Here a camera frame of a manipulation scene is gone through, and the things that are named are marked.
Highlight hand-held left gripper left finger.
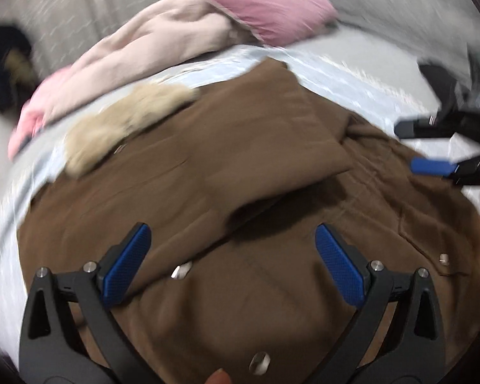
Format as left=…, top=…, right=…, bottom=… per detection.
left=19, top=222, right=157, bottom=384

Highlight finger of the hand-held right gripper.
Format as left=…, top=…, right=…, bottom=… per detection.
left=395, top=117, right=480, bottom=145
left=410, top=148, right=480, bottom=185

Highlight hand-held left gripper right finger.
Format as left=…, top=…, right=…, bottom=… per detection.
left=315, top=224, right=446, bottom=384

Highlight brown coat with fur collar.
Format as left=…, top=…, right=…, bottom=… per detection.
left=16, top=58, right=480, bottom=384

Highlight dark hanging clothes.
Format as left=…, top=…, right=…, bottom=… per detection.
left=0, top=24, right=37, bottom=113

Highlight person's left hand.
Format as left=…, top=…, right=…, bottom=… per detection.
left=206, top=370, right=235, bottom=384

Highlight black cloth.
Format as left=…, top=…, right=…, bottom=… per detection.
left=419, top=63, right=460, bottom=89

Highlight grey quilted headboard cushion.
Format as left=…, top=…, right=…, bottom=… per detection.
left=304, top=0, right=480, bottom=73

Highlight pink pillow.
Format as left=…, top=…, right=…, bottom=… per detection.
left=206, top=0, right=339, bottom=46

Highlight pink and beige quilt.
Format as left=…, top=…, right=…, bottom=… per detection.
left=7, top=0, right=265, bottom=161

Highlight grey patterned curtain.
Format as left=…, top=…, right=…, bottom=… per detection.
left=8, top=0, right=212, bottom=73

